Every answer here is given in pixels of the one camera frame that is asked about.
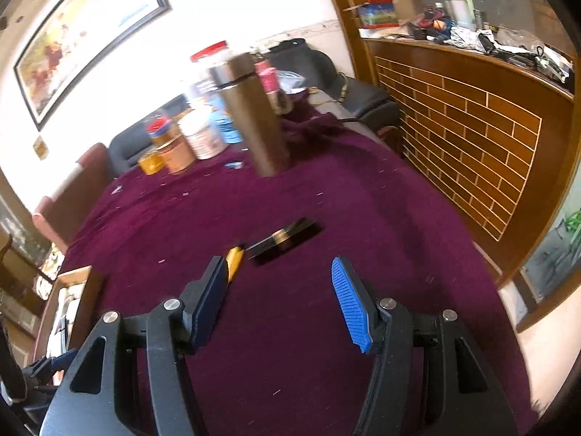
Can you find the black gold lipstick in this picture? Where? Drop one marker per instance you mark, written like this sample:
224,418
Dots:
283,240

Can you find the blue label plastic jar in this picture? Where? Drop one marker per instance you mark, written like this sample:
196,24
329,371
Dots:
219,117

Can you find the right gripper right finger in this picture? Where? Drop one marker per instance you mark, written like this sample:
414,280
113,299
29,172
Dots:
427,368

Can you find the white label jar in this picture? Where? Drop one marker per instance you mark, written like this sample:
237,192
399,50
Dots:
202,135

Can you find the red lid clear jar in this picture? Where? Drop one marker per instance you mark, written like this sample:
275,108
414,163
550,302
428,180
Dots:
207,58

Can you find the orange label jar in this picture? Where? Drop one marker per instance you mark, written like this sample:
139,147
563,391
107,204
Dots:
177,154

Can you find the stainless steel thermos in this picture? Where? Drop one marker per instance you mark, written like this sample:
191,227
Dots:
252,114

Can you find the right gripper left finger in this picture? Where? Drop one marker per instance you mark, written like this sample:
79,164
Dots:
130,376

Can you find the yellow tape roll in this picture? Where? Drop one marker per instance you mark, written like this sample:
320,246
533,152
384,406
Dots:
151,162

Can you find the framed painting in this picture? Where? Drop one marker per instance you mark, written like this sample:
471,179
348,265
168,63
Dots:
72,38

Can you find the cardboard tray box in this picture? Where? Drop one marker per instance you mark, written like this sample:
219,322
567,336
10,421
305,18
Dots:
68,315

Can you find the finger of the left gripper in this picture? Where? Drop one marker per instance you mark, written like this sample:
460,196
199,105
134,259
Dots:
48,366

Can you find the brown armchair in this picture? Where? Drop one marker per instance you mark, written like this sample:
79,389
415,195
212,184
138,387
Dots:
60,215

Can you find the wooden brick pattern cabinet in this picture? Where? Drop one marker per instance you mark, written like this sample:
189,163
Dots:
499,142

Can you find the black leather sofa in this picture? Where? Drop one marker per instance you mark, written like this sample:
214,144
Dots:
127,147

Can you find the maroon velvet tablecloth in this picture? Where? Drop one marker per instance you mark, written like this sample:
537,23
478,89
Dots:
280,360

